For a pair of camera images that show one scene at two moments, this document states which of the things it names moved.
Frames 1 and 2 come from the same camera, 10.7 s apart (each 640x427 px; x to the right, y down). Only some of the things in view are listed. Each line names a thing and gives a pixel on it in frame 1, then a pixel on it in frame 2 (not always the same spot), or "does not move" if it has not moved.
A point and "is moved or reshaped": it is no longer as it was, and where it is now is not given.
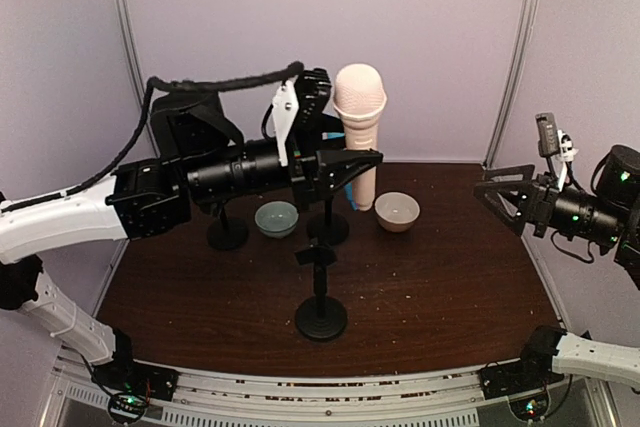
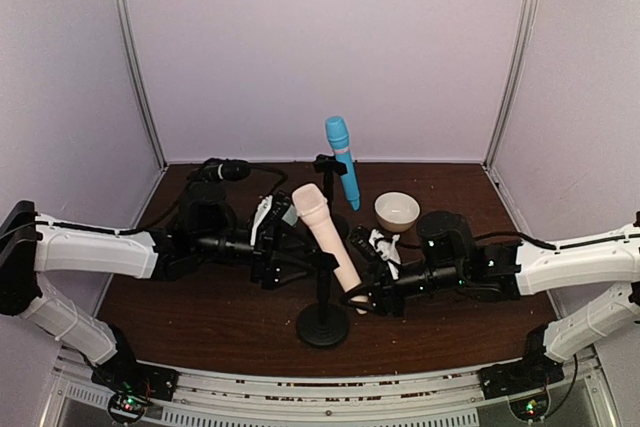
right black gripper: [541, 204] -> [388, 294]
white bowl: [396, 211] does not move
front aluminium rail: [456, 397] does not move
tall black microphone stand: [327, 228] is moved or reshaped
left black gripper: [304, 173] -> [270, 257]
